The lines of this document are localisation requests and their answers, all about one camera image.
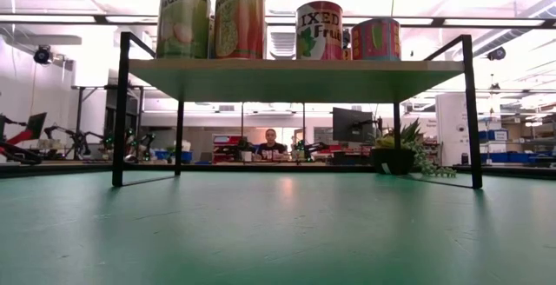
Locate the wooden shelf black metal frame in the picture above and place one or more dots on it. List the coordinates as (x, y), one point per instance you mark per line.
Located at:
(286, 78)

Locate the red black robot device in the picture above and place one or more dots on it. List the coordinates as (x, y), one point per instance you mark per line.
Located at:
(19, 138)

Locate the person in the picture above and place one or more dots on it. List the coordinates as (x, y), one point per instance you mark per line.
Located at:
(271, 150)

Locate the black dome camera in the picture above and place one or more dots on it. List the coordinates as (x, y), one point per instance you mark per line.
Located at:
(43, 55)
(496, 53)

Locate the blue storage bin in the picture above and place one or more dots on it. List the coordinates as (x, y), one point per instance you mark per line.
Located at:
(163, 155)
(495, 135)

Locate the green table mat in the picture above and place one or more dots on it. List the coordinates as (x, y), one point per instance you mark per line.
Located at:
(217, 250)

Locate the black monitor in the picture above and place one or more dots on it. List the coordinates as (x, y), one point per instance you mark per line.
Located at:
(352, 124)

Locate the red storage rack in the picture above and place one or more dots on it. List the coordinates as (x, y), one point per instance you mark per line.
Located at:
(223, 148)

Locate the pineapple tin can red label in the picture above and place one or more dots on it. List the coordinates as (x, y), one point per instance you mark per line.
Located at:
(240, 24)

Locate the mixed fruit tin can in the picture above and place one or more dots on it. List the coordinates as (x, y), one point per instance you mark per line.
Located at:
(319, 33)

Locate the black metal stand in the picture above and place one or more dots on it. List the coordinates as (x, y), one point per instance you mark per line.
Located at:
(79, 102)

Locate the pears tin can green label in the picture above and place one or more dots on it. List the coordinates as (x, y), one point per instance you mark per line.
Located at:
(182, 28)

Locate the short pink labelled tin can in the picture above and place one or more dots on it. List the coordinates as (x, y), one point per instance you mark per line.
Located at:
(375, 41)

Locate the potted succulent plant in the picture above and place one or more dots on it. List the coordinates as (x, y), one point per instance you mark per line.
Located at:
(391, 161)

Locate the black background robot arm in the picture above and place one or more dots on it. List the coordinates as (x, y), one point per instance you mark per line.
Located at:
(145, 143)
(78, 137)

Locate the cherries tin can blue label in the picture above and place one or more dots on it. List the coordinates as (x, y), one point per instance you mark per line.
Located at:
(212, 37)

